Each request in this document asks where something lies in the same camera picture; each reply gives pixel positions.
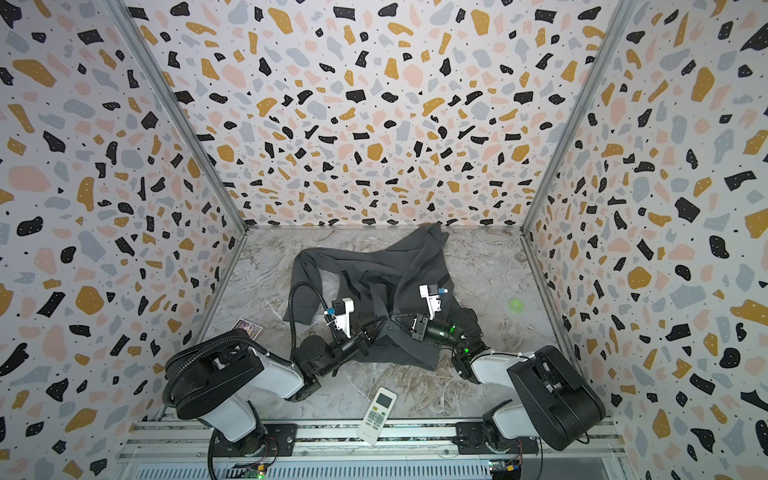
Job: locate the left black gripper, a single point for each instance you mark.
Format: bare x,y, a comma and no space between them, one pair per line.
360,340

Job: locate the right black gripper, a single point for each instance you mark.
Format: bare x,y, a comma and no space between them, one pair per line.
413,325

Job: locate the dark grey zip jacket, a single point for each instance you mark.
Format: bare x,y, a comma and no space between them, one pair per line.
380,283

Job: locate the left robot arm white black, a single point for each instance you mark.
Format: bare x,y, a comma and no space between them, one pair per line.
204,382

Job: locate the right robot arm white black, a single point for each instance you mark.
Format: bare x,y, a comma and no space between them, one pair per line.
554,402

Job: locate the white remote control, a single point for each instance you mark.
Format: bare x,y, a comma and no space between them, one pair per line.
374,420

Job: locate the small colourful card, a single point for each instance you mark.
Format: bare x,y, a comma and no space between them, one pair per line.
252,329

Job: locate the white perforated vent strip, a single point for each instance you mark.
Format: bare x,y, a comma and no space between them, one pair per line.
419,469

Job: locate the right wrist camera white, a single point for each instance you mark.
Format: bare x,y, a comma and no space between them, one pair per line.
432,294

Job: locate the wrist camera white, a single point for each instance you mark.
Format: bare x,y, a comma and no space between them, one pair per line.
432,294
338,317

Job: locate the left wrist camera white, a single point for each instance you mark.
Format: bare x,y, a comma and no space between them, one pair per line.
338,317

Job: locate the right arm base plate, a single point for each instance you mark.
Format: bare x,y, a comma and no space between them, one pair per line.
482,438

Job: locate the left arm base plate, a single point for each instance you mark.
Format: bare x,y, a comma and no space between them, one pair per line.
272,440

